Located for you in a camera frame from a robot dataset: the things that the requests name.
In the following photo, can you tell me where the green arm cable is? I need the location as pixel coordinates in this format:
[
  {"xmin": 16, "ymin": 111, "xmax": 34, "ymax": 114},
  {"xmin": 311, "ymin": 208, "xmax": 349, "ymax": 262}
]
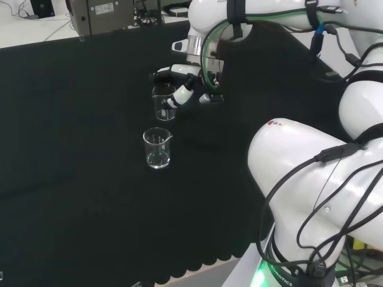
[{"xmin": 199, "ymin": 8, "xmax": 326, "ymax": 92}]

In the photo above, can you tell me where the black bench cloth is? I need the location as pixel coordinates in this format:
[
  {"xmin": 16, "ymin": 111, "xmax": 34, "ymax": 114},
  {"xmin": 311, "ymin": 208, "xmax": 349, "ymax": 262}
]
[{"xmin": 0, "ymin": 20, "xmax": 357, "ymax": 285}]

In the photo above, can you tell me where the clear glass beaker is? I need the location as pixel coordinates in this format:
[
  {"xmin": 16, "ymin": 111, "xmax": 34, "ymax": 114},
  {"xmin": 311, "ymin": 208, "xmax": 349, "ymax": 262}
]
[
  {"xmin": 142, "ymin": 127, "xmax": 174, "ymax": 170},
  {"xmin": 151, "ymin": 84, "xmax": 178, "ymax": 121}
]

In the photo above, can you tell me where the grey metal cabinet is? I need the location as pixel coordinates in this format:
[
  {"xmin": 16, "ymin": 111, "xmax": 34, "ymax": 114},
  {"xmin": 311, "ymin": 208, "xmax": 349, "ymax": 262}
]
[{"xmin": 69, "ymin": 0, "xmax": 136, "ymax": 36}]

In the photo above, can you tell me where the black cable with blue plug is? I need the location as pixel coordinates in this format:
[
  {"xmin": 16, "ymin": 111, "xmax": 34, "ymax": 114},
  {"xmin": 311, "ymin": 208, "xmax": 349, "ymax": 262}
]
[{"xmin": 308, "ymin": 23, "xmax": 383, "ymax": 82}]

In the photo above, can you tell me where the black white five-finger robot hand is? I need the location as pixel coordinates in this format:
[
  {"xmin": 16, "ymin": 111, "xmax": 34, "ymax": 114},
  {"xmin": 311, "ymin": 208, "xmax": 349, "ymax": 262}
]
[{"xmin": 151, "ymin": 58, "xmax": 226, "ymax": 111}]

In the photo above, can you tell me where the black cable with junction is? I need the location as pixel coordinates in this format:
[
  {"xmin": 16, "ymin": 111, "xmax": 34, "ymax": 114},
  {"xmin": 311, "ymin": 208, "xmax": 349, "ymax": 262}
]
[{"xmin": 256, "ymin": 140, "xmax": 383, "ymax": 273}]

